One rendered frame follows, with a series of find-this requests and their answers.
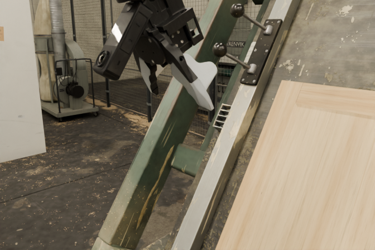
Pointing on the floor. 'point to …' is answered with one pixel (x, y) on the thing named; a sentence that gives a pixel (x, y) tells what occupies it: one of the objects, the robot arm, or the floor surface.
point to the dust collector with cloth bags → (59, 67)
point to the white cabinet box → (18, 78)
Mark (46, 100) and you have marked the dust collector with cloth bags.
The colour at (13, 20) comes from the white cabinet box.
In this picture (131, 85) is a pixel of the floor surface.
